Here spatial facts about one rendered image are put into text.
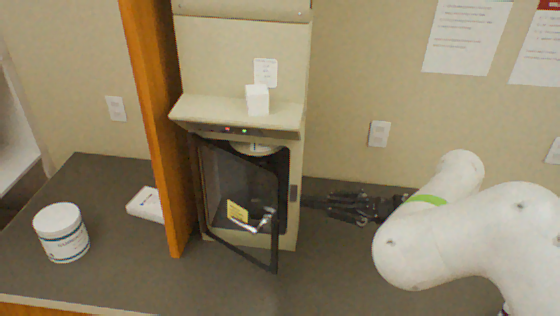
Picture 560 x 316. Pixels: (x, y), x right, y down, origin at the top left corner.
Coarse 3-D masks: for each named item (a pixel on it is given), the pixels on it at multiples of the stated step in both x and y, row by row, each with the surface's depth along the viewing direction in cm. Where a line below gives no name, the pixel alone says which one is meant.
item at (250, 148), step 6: (234, 144) 125; (240, 144) 123; (246, 144) 122; (252, 144) 121; (258, 144) 121; (264, 144) 122; (270, 144) 122; (240, 150) 123; (246, 150) 122; (252, 150) 122; (258, 150) 122; (264, 150) 122; (270, 150) 123; (276, 150) 124
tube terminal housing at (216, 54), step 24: (192, 24) 100; (216, 24) 99; (240, 24) 98; (264, 24) 97; (288, 24) 97; (192, 48) 104; (216, 48) 103; (240, 48) 102; (264, 48) 101; (288, 48) 100; (192, 72) 108; (216, 72) 107; (240, 72) 106; (288, 72) 104; (240, 96) 110; (288, 96) 108; (288, 144) 117; (288, 216) 133; (288, 240) 140
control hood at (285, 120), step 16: (192, 96) 110; (208, 96) 110; (224, 96) 110; (176, 112) 104; (192, 112) 104; (208, 112) 104; (224, 112) 104; (240, 112) 104; (272, 112) 104; (288, 112) 104; (192, 128) 113; (256, 128) 102; (272, 128) 101; (288, 128) 100
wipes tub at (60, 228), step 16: (48, 208) 136; (64, 208) 136; (48, 224) 131; (64, 224) 131; (80, 224) 136; (48, 240) 131; (64, 240) 132; (80, 240) 137; (64, 256) 136; (80, 256) 139
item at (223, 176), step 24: (216, 144) 114; (216, 168) 118; (240, 168) 112; (264, 168) 106; (216, 192) 125; (240, 192) 117; (264, 192) 111; (216, 216) 131; (264, 216) 116; (216, 240) 139; (240, 240) 130; (264, 240) 122; (264, 264) 129
